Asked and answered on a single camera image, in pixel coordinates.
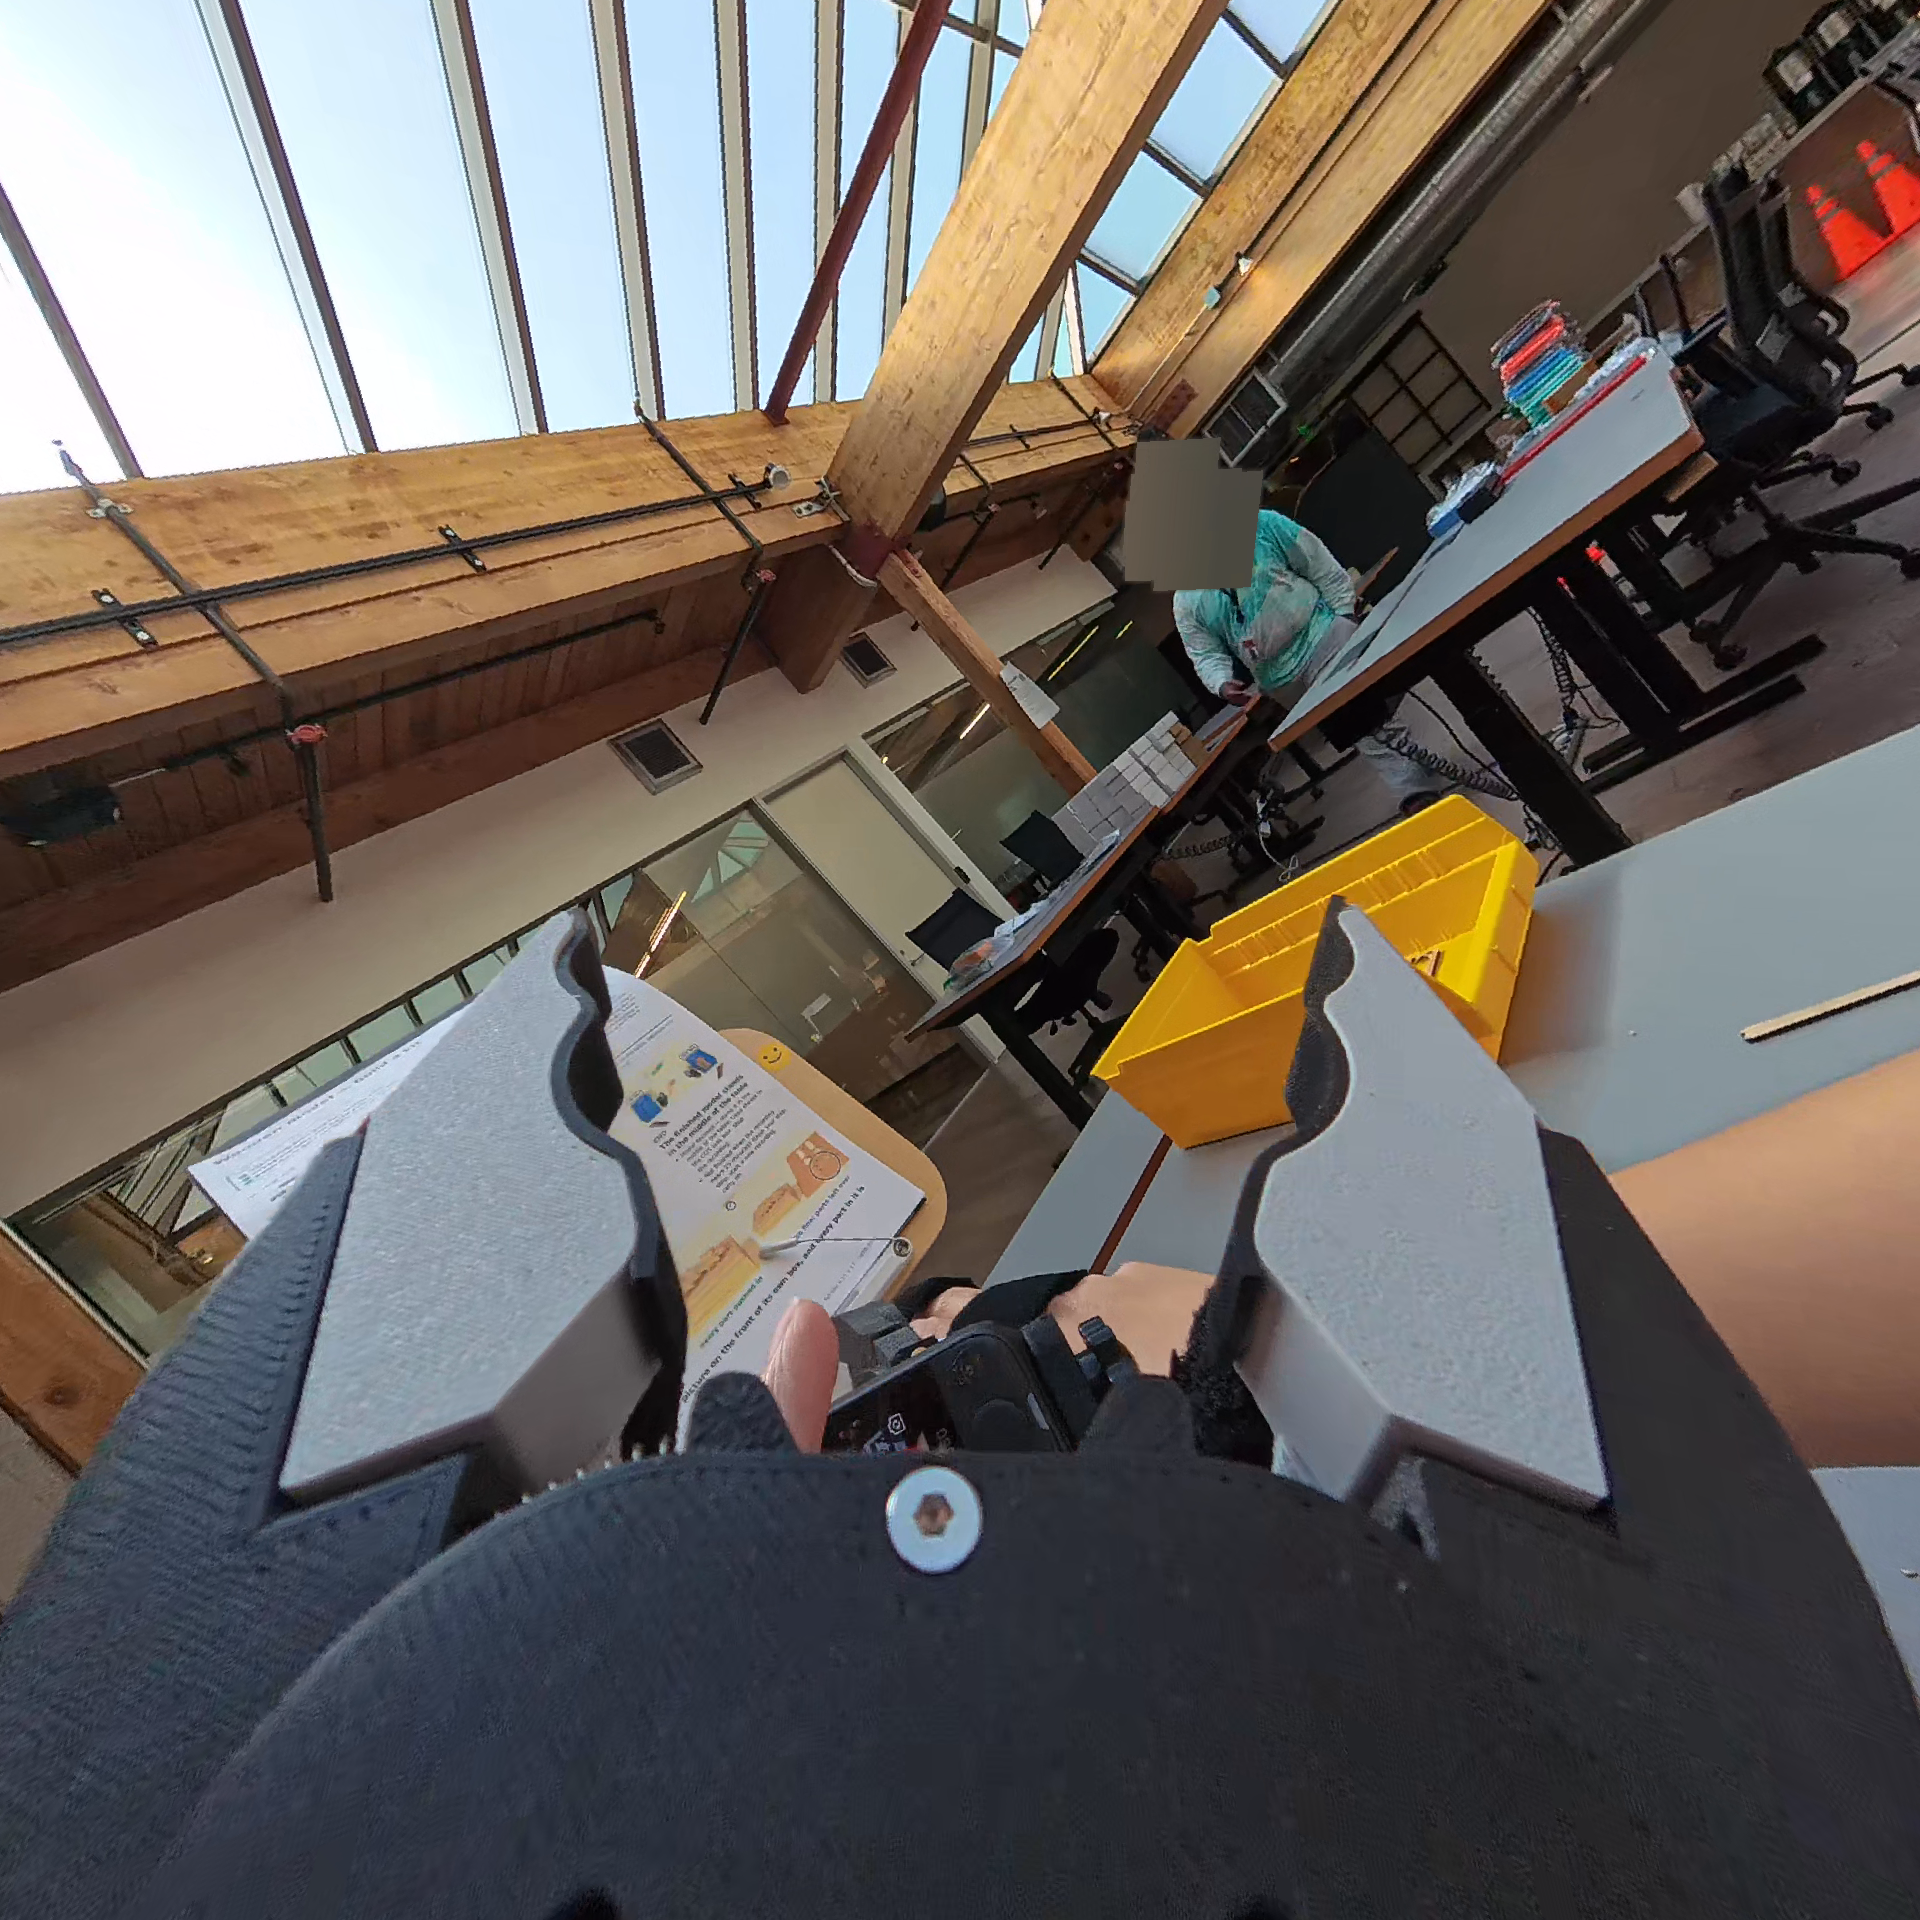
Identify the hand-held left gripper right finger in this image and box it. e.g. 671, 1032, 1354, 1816
1211, 896, 1614, 1513

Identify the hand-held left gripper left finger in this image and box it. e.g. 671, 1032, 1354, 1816
277, 907, 693, 1506

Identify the person's right forearm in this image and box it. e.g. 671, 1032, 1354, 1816
1603, 1047, 1920, 1475

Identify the long wooden-topped desk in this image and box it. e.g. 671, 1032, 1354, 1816
907, 704, 1277, 1127

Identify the grey-topped black-legged desk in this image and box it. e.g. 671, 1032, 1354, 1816
1265, 353, 1823, 873

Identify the person's right hand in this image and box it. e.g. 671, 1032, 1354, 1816
761, 1265, 1234, 1451

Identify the white printed paper sheet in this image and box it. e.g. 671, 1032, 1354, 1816
187, 1019, 458, 1248

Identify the illustrated instruction sheet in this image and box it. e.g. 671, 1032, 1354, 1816
608, 968, 927, 1405

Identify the wooden clipboard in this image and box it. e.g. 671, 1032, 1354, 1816
717, 1027, 951, 1314

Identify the yellow plastic bin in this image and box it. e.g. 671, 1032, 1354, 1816
1093, 791, 1542, 1150

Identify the thin wooden stick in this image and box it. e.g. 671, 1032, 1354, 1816
1738, 968, 1920, 1046

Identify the stack of white boxes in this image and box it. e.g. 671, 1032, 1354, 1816
1049, 719, 1202, 842

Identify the long red strip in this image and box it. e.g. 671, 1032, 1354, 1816
1499, 353, 1651, 482

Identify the stack of coloured bins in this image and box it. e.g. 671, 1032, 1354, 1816
1488, 301, 1592, 430

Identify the black coiled cable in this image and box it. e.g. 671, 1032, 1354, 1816
1370, 721, 1547, 805

